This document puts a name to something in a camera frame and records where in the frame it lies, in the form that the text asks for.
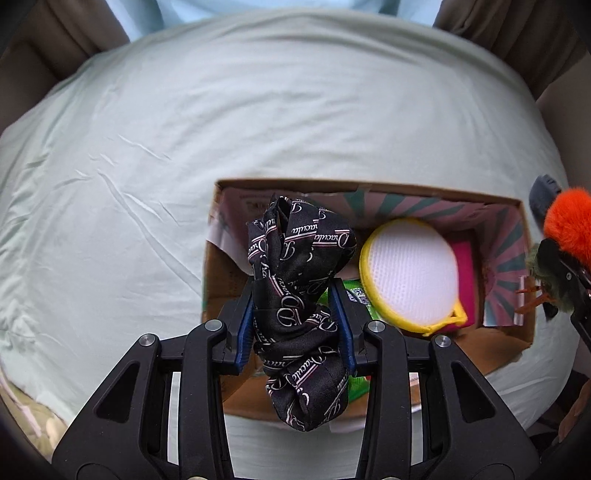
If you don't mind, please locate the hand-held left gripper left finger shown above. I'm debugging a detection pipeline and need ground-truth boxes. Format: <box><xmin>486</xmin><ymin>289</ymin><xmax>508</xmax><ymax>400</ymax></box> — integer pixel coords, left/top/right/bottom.
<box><xmin>52</xmin><ymin>281</ymin><xmax>256</xmax><ymax>480</ymax></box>

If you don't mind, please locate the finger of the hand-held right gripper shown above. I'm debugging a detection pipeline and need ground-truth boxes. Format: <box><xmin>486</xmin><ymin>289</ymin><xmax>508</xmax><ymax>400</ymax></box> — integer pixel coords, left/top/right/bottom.
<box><xmin>550</xmin><ymin>240</ymin><xmax>591</xmax><ymax>344</ymax></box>

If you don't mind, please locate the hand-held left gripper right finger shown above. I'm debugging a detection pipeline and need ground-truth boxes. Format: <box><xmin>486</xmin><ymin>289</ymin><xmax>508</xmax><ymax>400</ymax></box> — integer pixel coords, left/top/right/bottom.
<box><xmin>330</xmin><ymin>279</ymin><xmax>541</xmax><ymax>480</ymax></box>

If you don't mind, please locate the green tissue packet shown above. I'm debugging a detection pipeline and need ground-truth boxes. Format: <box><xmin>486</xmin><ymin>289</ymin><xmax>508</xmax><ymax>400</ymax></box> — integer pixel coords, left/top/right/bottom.
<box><xmin>318</xmin><ymin>277</ymin><xmax>385</xmax><ymax>403</ymax></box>

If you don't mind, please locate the orange fluffy toy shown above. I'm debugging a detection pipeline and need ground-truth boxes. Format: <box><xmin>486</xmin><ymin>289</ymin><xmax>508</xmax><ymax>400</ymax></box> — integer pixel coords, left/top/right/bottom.
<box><xmin>525</xmin><ymin>187</ymin><xmax>591</xmax><ymax>320</ymax></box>

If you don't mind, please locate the black printed scarf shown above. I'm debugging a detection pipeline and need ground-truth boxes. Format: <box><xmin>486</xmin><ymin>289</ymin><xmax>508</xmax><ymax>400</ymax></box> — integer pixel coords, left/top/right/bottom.
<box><xmin>246</xmin><ymin>195</ymin><xmax>359</xmax><ymax>433</ymax></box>

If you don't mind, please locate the yellow round mesh pouch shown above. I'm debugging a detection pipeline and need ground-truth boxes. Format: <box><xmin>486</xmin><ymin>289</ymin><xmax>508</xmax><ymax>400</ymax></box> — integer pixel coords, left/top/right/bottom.
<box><xmin>359</xmin><ymin>218</ymin><xmax>468</xmax><ymax>336</ymax></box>

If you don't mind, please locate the pink pouch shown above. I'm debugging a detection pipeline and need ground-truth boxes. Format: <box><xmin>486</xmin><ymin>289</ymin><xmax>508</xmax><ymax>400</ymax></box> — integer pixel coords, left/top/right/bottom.
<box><xmin>450</xmin><ymin>230</ymin><xmax>479</xmax><ymax>326</ymax></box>

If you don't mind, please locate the cardboard box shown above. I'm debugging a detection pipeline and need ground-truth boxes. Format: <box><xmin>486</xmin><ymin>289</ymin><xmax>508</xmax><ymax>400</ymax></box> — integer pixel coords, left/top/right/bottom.
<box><xmin>202</xmin><ymin>178</ymin><xmax>537</xmax><ymax>421</ymax></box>

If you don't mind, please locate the person's right hand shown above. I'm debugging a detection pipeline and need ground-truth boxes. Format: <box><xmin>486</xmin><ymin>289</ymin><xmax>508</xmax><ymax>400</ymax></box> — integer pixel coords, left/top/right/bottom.
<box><xmin>556</xmin><ymin>401</ymin><xmax>587</xmax><ymax>440</ymax></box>

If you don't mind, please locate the grey-blue scrunchie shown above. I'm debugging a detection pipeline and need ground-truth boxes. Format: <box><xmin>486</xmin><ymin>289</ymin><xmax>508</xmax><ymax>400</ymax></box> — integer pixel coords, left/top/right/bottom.
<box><xmin>529</xmin><ymin>174</ymin><xmax>563</xmax><ymax>232</ymax></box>

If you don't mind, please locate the patterned blanket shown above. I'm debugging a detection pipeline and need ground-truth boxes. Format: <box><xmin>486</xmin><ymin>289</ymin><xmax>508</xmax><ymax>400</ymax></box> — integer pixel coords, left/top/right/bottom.
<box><xmin>0</xmin><ymin>376</ymin><xmax>63</xmax><ymax>455</ymax></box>

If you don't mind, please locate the brown curtain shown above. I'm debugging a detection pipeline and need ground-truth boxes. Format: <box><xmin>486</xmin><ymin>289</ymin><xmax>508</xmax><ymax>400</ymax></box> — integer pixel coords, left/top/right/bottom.
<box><xmin>0</xmin><ymin>0</ymin><xmax>140</xmax><ymax>81</ymax></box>
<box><xmin>434</xmin><ymin>0</ymin><xmax>591</xmax><ymax>100</ymax></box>

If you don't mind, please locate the light blue hanging cloth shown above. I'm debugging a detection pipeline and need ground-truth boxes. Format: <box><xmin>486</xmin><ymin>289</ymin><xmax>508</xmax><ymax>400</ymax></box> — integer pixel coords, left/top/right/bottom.
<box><xmin>105</xmin><ymin>0</ymin><xmax>445</xmax><ymax>43</ymax></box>

